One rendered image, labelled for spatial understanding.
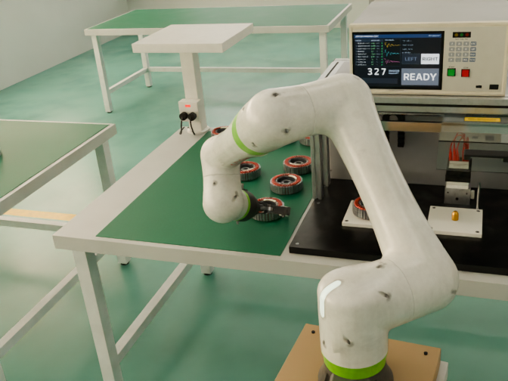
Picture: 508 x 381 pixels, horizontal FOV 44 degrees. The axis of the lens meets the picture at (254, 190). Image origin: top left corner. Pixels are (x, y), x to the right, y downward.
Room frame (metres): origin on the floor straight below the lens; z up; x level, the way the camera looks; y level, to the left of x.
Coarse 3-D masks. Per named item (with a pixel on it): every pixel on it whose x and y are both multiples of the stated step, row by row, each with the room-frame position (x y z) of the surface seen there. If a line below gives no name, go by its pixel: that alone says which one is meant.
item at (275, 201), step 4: (260, 200) 1.82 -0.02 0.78; (264, 200) 1.82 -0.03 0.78; (268, 200) 1.82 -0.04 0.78; (272, 200) 1.82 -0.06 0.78; (276, 200) 1.81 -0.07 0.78; (280, 200) 1.81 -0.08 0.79; (272, 204) 1.82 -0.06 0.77; (276, 204) 1.79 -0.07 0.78; (280, 204) 1.78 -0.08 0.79; (256, 216) 1.75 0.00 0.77; (260, 216) 1.74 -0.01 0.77; (264, 216) 1.74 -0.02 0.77; (268, 216) 1.74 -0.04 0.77; (272, 216) 1.74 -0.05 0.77; (276, 216) 1.74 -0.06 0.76; (280, 216) 1.75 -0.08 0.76; (260, 220) 1.74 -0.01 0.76; (264, 220) 1.74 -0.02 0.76; (268, 220) 1.74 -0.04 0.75; (272, 220) 1.74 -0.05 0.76
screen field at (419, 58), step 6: (402, 54) 1.77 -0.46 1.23; (408, 54) 1.77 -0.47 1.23; (414, 54) 1.76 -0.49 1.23; (420, 54) 1.76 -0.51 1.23; (426, 54) 1.75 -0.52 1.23; (432, 54) 1.74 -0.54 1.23; (438, 54) 1.74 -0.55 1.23; (402, 60) 1.77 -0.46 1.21; (408, 60) 1.77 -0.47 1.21; (414, 60) 1.76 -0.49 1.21; (420, 60) 1.76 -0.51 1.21; (426, 60) 1.75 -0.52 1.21; (432, 60) 1.74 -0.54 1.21; (438, 60) 1.74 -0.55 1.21
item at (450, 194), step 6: (468, 186) 1.71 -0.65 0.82; (444, 192) 1.72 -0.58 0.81; (450, 192) 1.71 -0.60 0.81; (456, 192) 1.71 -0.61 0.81; (462, 192) 1.70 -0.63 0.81; (468, 192) 1.69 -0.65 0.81; (444, 198) 1.72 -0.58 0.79; (450, 198) 1.71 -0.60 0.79; (456, 198) 1.71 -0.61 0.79; (462, 198) 1.70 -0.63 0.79; (468, 198) 1.69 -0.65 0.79; (462, 204) 1.70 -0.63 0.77; (468, 204) 1.69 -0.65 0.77
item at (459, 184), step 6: (450, 174) 1.64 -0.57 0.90; (456, 174) 1.64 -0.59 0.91; (462, 174) 1.63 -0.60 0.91; (468, 174) 1.62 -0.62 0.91; (450, 180) 1.64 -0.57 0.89; (456, 180) 1.64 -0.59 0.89; (462, 180) 1.63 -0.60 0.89; (468, 180) 1.62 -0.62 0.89; (450, 186) 1.62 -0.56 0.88; (456, 186) 1.61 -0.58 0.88; (462, 186) 1.61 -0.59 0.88
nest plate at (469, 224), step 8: (432, 208) 1.67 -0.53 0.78; (440, 208) 1.67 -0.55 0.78; (448, 208) 1.66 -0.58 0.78; (456, 208) 1.66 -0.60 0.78; (432, 216) 1.62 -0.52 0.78; (440, 216) 1.62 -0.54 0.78; (448, 216) 1.61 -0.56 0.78; (464, 216) 1.60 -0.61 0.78; (472, 216) 1.60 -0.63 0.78; (480, 216) 1.60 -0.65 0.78; (432, 224) 1.58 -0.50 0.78; (440, 224) 1.57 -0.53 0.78; (448, 224) 1.57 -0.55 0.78; (456, 224) 1.56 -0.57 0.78; (464, 224) 1.56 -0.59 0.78; (472, 224) 1.56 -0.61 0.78; (480, 224) 1.55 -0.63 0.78; (440, 232) 1.54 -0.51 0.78; (448, 232) 1.53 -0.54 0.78; (456, 232) 1.52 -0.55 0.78; (464, 232) 1.51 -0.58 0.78; (472, 232) 1.51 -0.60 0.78; (480, 232) 1.51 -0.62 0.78
